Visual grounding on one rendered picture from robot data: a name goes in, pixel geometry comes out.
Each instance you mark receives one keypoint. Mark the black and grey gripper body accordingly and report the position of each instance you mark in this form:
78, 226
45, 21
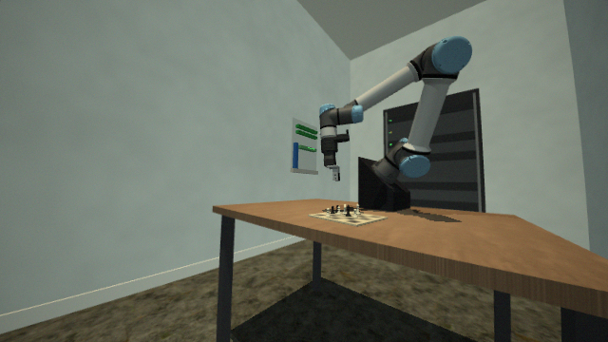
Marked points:
329, 140

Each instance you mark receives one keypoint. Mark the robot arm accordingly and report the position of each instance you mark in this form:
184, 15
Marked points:
442, 61

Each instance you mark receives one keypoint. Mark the cream and black chessboard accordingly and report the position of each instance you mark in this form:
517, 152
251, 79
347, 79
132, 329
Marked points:
361, 220

